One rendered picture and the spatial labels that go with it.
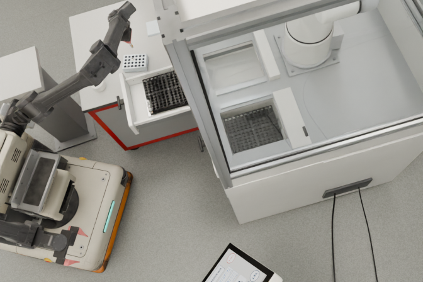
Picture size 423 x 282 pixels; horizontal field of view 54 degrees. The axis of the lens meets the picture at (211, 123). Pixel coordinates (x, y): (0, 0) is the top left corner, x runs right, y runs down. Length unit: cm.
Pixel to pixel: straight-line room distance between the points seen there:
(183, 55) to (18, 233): 95
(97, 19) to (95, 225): 117
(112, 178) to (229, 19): 192
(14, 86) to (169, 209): 116
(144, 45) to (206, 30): 157
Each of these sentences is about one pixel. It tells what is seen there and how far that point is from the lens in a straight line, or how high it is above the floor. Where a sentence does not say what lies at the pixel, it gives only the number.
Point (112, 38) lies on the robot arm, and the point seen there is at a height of 137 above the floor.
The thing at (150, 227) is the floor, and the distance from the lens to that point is 272.
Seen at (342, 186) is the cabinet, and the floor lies 34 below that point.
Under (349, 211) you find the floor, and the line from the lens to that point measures 268.
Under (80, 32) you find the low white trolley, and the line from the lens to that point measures 248.
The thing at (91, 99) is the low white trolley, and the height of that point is 76.
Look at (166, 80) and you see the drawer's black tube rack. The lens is 198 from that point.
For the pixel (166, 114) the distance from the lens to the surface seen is 191.
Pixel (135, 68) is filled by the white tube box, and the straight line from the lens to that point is 220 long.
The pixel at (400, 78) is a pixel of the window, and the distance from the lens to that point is 128.
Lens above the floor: 259
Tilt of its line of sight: 66 degrees down
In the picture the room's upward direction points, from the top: 18 degrees counter-clockwise
